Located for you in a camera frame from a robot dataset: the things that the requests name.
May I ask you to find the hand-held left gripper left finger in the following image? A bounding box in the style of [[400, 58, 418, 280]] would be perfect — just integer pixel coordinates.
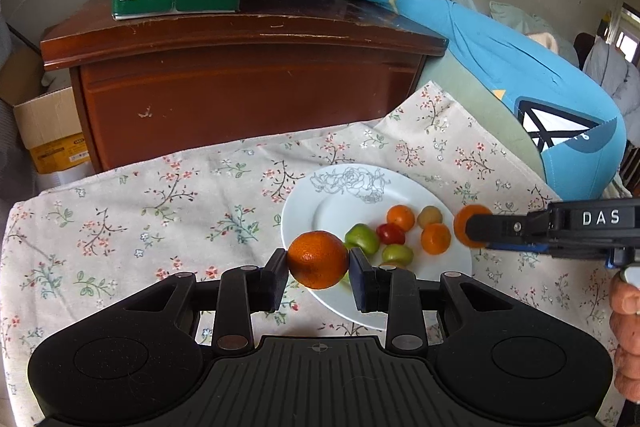
[[122, 248, 291, 353]]

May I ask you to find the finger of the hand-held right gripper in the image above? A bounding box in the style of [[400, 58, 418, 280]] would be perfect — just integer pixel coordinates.
[[467, 211, 549, 247], [482, 242, 549, 254]]

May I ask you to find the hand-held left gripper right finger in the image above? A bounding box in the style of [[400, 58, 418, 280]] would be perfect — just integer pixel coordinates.
[[349, 247, 518, 353]]

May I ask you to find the small orange mandarin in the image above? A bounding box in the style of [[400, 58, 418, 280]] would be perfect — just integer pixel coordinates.
[[421, 223, 452, 255], [387, 204, 416, 232], [286, 231, 350, 290], [453, 204, 496, 249]]

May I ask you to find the red cherry tomato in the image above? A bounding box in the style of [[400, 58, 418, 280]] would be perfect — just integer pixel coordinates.
[[376, 223, 407, 245]]

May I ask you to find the white plate with grey flowers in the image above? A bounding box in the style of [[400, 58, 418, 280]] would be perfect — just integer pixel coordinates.
[[280, 164, 473, 333]]

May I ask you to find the yellowish green plum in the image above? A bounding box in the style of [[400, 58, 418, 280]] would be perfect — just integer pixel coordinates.
[[417, 206, 445, 229]]

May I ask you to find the person's right hand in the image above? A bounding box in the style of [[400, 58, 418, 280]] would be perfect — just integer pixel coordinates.
[[610, 279, 640, 403]]

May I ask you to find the sage green bedsheet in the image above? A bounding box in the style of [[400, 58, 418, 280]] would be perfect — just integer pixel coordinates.
[[415, 52, 546, 168]]

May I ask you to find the floral tablecloth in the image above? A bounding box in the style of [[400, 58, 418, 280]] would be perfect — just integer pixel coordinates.
[[0, 80, 623, 427]]

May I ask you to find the grey jacket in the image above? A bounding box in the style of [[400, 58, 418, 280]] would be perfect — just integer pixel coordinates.
[[582, 39, 640, 118]]

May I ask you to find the blue plush pillow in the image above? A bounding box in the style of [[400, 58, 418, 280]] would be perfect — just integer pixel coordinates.
[[357, 0, 628, 200]]

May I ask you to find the brown wooden nightstand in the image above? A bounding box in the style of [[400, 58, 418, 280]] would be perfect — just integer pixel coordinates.
[[40, 0, 448, 172]]

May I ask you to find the open cardboard box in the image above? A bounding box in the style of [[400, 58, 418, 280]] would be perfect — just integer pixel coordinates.
[[0, 46, 92, 175]]

